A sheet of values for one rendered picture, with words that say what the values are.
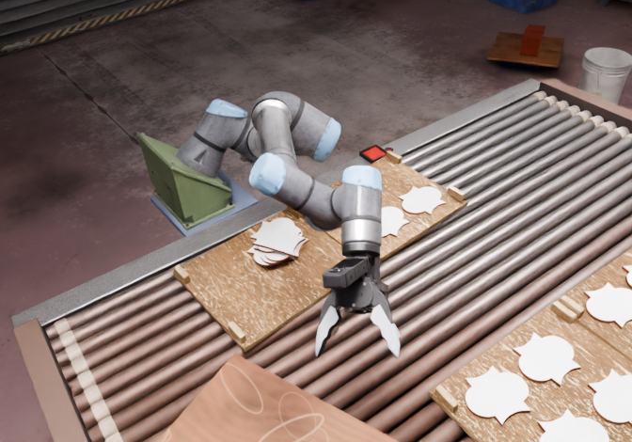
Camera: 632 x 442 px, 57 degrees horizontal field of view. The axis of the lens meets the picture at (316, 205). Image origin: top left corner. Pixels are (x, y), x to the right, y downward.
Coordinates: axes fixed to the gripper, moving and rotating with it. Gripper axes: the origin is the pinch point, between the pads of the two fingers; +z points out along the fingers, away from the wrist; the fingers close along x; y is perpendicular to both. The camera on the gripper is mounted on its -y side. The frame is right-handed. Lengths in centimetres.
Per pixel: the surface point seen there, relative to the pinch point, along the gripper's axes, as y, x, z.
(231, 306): 29, 47, -14
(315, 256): 46, 32, -30
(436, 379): 39.3, -3.4, 2.2
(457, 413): 34.7, -8.9, 9.0
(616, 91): 286, -57, -184
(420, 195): 70, 9, -53
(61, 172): 138, 263, -119
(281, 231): 41, 40, -36
